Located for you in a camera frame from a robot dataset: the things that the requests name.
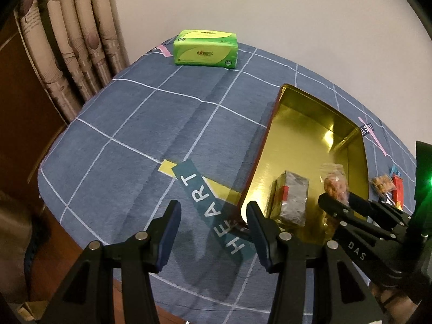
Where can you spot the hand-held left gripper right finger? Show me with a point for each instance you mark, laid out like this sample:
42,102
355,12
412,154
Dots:
260,239

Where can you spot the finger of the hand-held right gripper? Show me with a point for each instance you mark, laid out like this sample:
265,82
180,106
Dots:
371,207
351,239

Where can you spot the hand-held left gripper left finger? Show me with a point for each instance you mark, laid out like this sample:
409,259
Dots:
168,239

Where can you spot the clear snack bag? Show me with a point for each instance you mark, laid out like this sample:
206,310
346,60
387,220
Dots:
334,184

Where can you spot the gold tin box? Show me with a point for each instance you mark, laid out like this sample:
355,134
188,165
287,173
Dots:
303,135

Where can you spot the clear bag of orange snacks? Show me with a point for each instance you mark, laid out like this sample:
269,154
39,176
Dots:
383,184

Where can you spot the red snack packet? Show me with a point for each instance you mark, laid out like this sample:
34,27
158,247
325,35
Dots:
398,189

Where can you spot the small blue wrapped candy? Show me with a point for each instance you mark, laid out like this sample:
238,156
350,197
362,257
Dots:
395,170

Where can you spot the grey foil snack packet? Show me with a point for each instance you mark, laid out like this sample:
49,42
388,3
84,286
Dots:
293,195

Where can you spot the blue checked tablecloth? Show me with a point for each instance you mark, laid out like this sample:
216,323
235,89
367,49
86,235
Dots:
135,125

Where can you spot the green tissue pack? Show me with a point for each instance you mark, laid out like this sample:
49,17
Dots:
206,49

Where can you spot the brown wooden cabinet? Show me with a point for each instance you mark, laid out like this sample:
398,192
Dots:
20,108

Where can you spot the beige patterned curtain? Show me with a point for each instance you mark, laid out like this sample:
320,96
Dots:
74,40

